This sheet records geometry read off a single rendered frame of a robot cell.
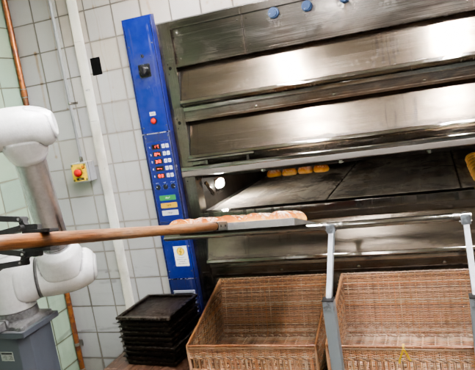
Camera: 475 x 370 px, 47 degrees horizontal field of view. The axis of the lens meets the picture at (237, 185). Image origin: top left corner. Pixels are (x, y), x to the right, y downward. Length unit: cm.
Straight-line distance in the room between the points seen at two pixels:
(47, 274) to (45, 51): 133
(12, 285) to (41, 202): 36
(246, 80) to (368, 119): 57
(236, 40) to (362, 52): 57
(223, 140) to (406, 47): 90
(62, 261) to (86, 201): 96
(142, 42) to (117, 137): 49
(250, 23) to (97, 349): 194
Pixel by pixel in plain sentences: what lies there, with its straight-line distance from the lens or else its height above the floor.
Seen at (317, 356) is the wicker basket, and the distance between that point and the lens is 220.
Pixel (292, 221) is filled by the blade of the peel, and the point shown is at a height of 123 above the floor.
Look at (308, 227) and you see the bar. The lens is 213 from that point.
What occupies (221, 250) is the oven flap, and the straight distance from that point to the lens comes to 268.
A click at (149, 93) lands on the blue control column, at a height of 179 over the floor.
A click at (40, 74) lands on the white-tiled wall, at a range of 306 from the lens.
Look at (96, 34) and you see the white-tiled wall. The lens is 286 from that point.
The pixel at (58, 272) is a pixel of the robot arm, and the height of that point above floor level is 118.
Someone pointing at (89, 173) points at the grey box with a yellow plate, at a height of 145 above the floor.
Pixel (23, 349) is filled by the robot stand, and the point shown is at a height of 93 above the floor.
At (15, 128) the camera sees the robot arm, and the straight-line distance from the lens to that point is 179.
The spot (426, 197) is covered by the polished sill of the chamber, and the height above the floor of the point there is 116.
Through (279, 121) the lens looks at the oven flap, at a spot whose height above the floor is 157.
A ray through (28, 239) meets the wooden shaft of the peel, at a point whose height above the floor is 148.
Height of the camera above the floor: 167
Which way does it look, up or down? 8 degrees down
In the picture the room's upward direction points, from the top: 9 degrees counter-clockwise
